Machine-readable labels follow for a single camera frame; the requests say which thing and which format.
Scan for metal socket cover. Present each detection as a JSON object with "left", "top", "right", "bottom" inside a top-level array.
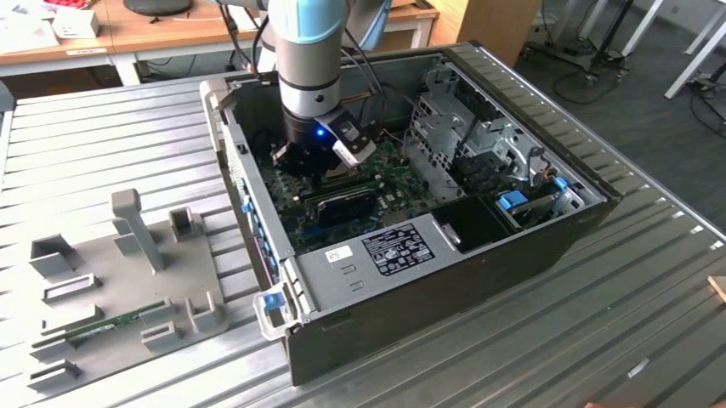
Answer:
[{"left": 322, "top": 165, "right": 363, "bottom": 190}]

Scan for white paper sheets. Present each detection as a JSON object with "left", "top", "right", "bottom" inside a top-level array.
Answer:
[{"left": 0, "top": 3, "right": 59, "bottom": 55}]

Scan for blue expansion slot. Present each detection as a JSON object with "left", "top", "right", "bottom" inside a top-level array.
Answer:
[{"left": 302, "top": 221, "right": 345, "bottom": 242}]

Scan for black wheeled stand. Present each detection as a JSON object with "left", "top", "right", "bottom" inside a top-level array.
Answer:
[{"left": 518, "top": 0, "right": 640, "bottom": 88}]

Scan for white cardboard box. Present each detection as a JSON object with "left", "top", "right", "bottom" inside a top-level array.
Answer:
[{"left": 50, "top": 8, "right": 102, "bottom": 40}]

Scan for black PC case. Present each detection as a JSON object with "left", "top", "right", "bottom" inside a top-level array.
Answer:
[{"left": 199, "top": 41, "right": 625, "bottom": 387}]

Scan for green motherboard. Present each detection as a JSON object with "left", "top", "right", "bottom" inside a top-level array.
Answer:
[{"left": 258, "top": 127, "right": 473, "bottom": 256}]

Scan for hard disk in blue carrier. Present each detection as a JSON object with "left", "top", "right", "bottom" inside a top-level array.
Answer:
[{"left": 494, "top": 190, "right": 564, "bottom": 231}]

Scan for metal drive cage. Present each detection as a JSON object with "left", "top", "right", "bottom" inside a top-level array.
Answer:
[{"left": 405, "top": 57, "right": 524, "bottom": 201}]

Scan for green RAM stick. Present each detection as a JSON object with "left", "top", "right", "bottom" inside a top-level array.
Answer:
[
  {"left": 62, "top": 309, "right": 150, "bottom": 343},
  {"left": 298, "top": 180, "right": 381, "bottom": 203}
]

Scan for grey power supply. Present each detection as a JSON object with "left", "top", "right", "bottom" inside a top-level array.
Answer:
[{"left": 291, "top": 212, "right": 466, "bottom": 314}]

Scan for white table frame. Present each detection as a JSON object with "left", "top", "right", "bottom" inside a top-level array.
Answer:
[
  {"left": 662, "top": 23, "right": 726, "bottom": 99},
  {"left": 621, "top": 0, "right": 666, "bottom": 57}
]

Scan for wooden desk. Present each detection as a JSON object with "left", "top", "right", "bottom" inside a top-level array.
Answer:
[
  {"left": 105, "top": 0, "right": 442, "bottom": 86},
  {"left": 0, "top": 0, "right": 141, "bottom": 86}
]

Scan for black graphics card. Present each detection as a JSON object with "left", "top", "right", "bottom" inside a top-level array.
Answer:
[{"left": 314, "top": 189, "right": 381, "bottom": 230}]

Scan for black disk wire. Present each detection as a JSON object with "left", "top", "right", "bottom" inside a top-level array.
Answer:
[{"left": 525, "top": 146, "right": 556, "bottom": 188}]

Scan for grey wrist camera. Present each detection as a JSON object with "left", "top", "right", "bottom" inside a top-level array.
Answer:
[{"left": 314, "top": 105, "right": 378, "bottom": 167}]

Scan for CPU socket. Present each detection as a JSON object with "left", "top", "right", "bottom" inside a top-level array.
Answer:
[{"left": 321, "top": 163, "right": 366, "bottom": 191}]

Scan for grey parts rack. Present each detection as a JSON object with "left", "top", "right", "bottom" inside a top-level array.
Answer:
[{"left": 26, "top": 189, "right": 231, "bottom": 394}]

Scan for black round pad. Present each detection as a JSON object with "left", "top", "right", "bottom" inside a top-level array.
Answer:
[{"left": 123, "top": 0, "right": 194, "bottom": 17}]

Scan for wooden cabinet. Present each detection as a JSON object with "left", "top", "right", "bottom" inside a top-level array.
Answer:
[{"left": 457, "top": 0, "right": 541, "bottom": 67}]

